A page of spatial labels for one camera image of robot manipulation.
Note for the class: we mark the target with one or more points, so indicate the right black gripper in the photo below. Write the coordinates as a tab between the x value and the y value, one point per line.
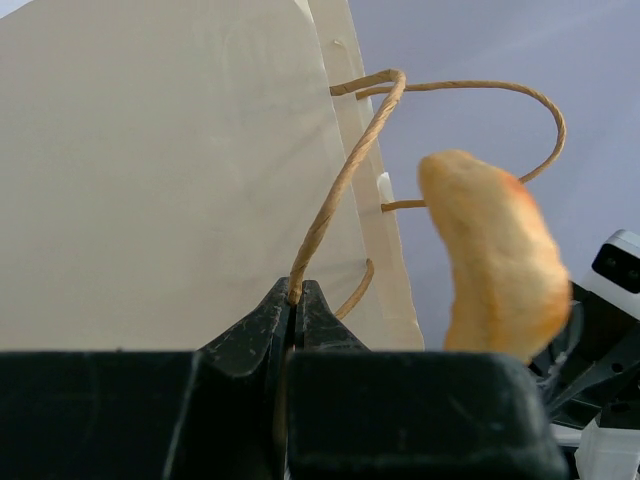
592	365

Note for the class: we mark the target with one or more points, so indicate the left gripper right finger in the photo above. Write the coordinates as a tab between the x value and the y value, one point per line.
353	413

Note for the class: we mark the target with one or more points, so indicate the curved croissant bread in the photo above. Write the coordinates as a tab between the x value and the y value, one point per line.
512	291

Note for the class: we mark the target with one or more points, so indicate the beige paper bag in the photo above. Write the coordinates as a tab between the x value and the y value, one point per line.
162	161

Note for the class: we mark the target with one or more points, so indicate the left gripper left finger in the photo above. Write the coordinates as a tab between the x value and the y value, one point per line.
197	414

